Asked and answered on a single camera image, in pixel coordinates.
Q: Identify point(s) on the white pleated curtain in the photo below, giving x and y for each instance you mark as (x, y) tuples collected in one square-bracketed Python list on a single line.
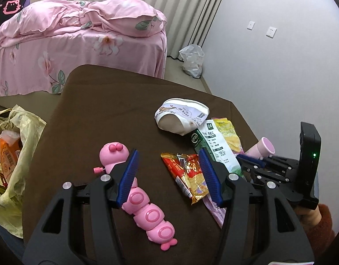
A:
[(186, 5)]

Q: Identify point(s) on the red and gold wrapper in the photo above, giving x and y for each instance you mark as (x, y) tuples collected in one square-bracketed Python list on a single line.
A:
[(186, 176)]

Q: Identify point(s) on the yellow plastic trash bag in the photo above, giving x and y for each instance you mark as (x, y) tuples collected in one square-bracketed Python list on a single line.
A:
[(25, 143)]

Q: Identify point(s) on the orange snack bag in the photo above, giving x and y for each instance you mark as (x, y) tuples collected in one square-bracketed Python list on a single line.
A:
[(9, 151)]

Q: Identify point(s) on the pink floral duvet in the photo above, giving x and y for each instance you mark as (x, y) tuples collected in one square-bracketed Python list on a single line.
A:
[(61, 16)]

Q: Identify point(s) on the person's right hand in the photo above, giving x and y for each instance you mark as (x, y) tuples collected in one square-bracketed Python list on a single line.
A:
[(307, 216)]

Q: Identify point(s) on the pale pink wrapper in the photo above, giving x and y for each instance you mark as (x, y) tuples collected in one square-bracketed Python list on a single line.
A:
[(215, 212)]

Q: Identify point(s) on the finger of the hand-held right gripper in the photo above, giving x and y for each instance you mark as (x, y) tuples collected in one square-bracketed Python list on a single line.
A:
[(248, 169), (249, 159)]

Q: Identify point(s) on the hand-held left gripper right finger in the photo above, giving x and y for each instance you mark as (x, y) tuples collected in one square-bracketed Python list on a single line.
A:
[(211, 179)]

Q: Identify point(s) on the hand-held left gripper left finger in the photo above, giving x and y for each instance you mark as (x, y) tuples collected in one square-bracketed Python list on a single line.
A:
[(129, 176)]

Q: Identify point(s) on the green and white packet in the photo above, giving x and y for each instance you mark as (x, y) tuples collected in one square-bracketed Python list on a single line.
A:
[(213, 143)]

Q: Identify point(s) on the white printed snack bag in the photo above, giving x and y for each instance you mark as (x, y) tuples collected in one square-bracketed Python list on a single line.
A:
[(180, 113)]

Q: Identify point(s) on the pink cup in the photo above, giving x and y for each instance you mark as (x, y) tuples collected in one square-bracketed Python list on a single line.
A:
[(262, 149)]

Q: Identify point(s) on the bed with pink floral sheet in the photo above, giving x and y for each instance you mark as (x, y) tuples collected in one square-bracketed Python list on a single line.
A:
[(75, 60)]

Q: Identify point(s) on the white wall switch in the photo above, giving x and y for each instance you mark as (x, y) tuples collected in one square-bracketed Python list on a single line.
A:
[(251, 25), (271, 31)]

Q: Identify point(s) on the white plastic bag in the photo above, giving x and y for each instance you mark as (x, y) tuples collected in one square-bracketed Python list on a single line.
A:
[(191, 60)]

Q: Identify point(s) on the pink caterpillar toy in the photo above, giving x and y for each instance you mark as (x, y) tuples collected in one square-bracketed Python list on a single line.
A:
[(150, 215)]

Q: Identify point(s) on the black Hello Kitty pillow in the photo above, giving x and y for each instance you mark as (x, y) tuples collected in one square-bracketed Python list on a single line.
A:
[(9, 5)]

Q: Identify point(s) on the yellow chip packet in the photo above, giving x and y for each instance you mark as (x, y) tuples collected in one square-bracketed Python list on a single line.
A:
[(230, 135)]

